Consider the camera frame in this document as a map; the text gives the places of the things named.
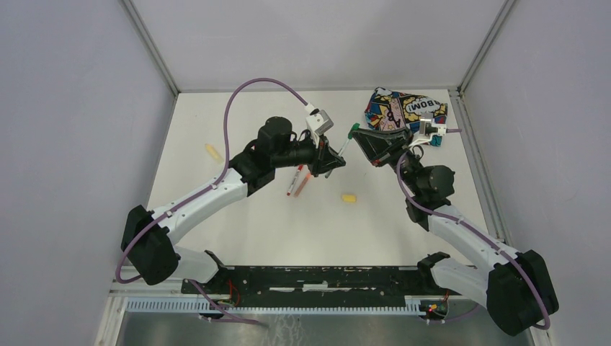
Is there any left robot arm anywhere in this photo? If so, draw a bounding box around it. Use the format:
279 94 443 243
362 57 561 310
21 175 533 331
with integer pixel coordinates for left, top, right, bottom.
120 112 346 294

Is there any green grey pen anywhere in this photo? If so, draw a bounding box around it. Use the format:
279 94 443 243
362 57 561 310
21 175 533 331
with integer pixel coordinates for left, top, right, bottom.
324 138 351 179

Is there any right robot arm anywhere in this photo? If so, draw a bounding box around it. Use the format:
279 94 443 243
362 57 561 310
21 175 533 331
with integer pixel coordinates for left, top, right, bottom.
350 125 559 336

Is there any orange pen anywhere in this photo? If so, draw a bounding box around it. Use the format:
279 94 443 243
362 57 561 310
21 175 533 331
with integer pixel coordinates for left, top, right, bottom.
293 173 312 198

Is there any red white pen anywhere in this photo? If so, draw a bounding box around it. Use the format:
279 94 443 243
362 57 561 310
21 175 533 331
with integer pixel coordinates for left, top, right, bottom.
286 164 304 196

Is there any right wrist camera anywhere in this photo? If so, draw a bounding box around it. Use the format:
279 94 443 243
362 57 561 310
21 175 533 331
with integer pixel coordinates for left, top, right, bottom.
409 116 449 147

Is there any green pen cap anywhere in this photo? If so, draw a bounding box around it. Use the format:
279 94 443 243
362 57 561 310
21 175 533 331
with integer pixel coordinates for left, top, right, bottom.
347 123 360 140

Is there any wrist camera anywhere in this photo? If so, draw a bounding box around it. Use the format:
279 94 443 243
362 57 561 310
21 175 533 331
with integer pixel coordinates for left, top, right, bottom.
409 116 449 147
304 103 334 145

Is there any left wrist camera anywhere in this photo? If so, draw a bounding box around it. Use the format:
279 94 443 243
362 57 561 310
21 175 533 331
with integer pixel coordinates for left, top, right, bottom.
304 103 334 145

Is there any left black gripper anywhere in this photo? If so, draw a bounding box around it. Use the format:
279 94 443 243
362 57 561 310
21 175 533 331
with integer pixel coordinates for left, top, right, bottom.
272 131 346 177

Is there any white slotted cable duct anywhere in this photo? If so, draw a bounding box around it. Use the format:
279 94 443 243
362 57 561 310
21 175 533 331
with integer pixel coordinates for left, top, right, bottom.
125 296 447 316

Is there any comic print pencil pouch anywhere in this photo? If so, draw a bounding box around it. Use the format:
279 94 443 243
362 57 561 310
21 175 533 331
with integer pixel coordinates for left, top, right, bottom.
364 87 449 133

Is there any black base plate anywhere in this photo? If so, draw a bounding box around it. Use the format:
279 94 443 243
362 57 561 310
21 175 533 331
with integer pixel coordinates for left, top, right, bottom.
199 266 457 308

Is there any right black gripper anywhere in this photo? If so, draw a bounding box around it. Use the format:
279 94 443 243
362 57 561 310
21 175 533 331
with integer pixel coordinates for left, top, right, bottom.
352 126 422 195

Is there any yellow pen cap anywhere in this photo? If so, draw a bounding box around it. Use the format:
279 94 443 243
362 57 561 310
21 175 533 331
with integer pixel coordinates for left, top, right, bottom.
341 194 357 203

